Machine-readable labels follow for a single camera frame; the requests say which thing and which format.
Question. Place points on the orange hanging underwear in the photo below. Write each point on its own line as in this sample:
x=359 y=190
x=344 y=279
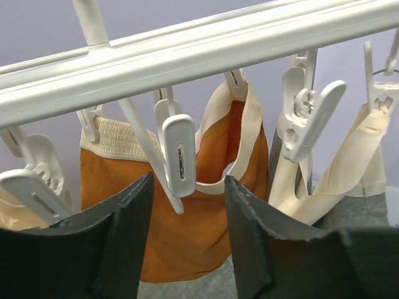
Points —
x=230 y=141

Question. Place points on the beige hanging underwear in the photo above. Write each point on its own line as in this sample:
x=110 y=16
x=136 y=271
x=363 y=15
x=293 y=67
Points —
x=15 y=216

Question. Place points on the white plastic clip hanger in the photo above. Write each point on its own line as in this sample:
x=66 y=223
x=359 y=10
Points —
x=140 y=75

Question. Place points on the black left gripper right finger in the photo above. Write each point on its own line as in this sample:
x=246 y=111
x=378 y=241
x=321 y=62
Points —
x=276 y=256

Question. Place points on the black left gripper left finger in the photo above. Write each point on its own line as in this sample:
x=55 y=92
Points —
x=97 y=253

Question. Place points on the cream grey hanging underwear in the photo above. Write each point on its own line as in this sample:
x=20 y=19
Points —
x=350 y=193

